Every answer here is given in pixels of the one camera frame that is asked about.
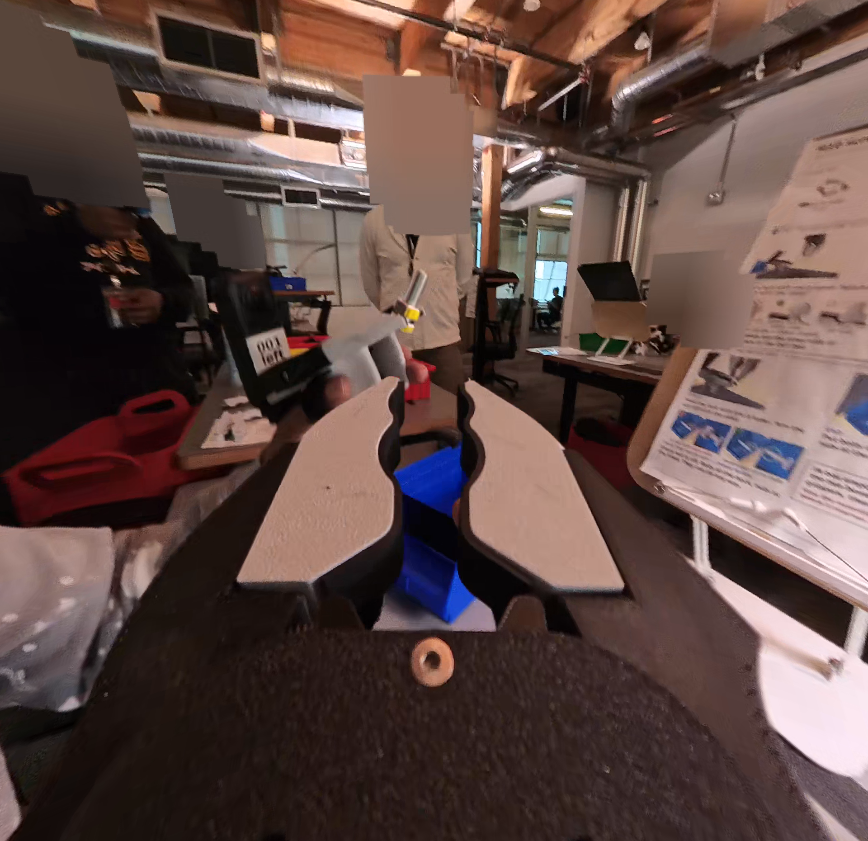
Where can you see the red tote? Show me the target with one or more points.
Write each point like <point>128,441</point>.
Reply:
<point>88,461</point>

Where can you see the red bag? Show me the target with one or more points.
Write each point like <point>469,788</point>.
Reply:
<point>600,447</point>

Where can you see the person's left hand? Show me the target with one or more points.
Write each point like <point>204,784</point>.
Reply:
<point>325,397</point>

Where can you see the black gripper devices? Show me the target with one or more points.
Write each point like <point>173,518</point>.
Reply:
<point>661,339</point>

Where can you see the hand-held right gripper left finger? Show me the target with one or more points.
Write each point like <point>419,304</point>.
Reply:
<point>325,502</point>

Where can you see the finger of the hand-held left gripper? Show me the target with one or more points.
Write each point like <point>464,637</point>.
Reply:
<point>356,363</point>
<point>393,363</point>

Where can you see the white paper packets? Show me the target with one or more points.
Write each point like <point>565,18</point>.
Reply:
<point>237,427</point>

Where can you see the silver air duct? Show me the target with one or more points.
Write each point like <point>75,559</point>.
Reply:
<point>651,74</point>

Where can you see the steel hex bolt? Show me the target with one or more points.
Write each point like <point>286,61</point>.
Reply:
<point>411,295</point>

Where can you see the black flag panel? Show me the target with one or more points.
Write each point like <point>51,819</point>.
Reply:
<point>610,281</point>

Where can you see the small air vent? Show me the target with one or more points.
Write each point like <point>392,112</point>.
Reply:
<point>300,196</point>

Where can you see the white air vent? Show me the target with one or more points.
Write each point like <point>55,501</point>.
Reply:
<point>207,44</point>

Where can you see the blue plastic bin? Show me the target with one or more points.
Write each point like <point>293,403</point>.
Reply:
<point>288,283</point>
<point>427,488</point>

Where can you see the black office chair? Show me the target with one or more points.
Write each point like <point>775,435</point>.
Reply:
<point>495,332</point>

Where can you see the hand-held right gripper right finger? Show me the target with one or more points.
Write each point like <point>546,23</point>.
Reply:
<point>536,515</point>

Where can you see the wooden board stand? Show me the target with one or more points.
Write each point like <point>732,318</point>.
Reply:
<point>620,322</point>

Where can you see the green plastic bin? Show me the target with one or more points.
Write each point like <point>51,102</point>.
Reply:
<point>593,342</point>

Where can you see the printed instruction sheet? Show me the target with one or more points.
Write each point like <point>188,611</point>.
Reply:
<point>780,393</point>

